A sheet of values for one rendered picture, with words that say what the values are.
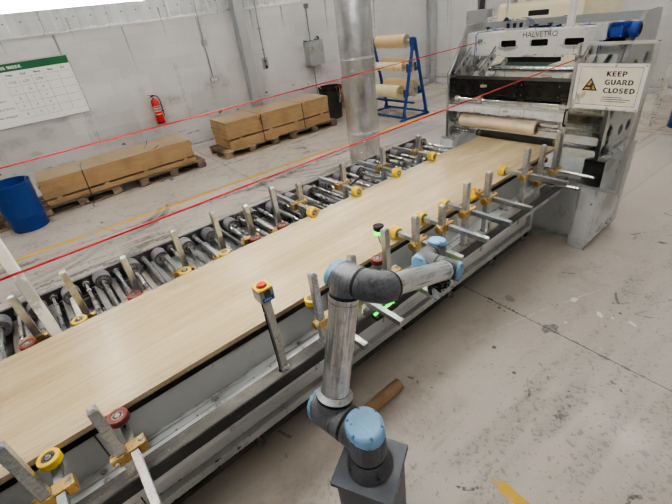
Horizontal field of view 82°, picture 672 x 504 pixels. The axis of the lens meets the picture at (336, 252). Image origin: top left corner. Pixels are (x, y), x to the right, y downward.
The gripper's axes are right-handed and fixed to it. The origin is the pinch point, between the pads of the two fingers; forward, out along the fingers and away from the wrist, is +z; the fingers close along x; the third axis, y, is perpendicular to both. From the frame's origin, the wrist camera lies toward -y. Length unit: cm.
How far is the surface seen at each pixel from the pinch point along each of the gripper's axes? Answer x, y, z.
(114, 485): -162, -29, 12
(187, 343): -113, -60, -9
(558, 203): 237, -39, 47
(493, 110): 224, -107, -39
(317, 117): 371, -605, 40
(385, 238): -5.8, -27.5, -29.6
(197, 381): -117, -49, 7
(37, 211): -161, -587, 45
